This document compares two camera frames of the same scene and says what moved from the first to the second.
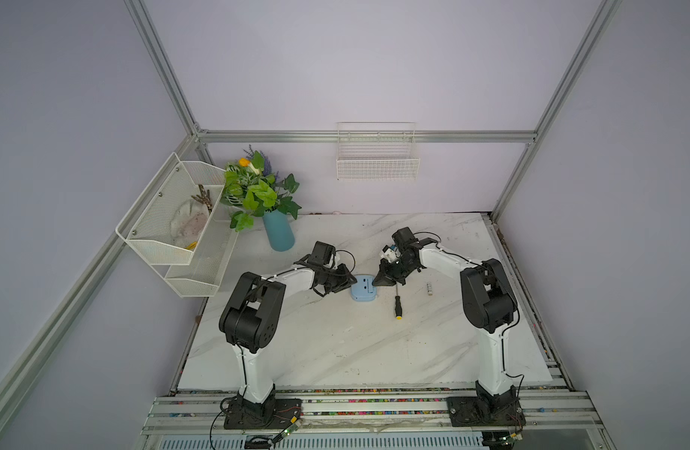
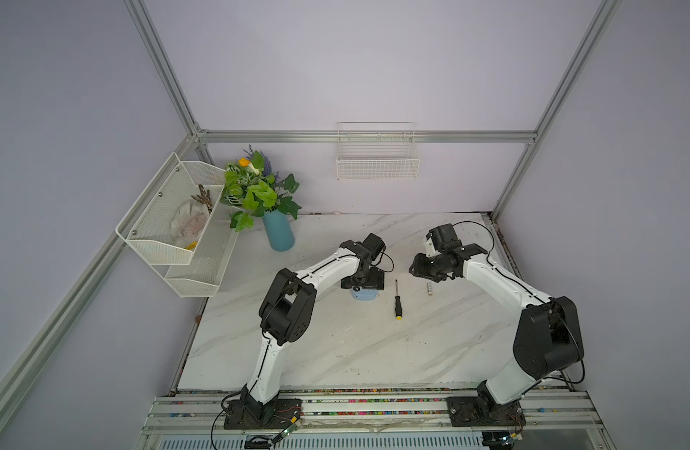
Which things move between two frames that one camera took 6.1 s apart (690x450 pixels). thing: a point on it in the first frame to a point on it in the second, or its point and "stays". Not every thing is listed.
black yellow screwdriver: [397, 306] stays
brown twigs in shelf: [203, 197] stays
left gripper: [345, 280] to [378, 279]
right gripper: [384, 277] to [418, 268]
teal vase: [278, 230] stays
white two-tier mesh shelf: [181, 227] stays
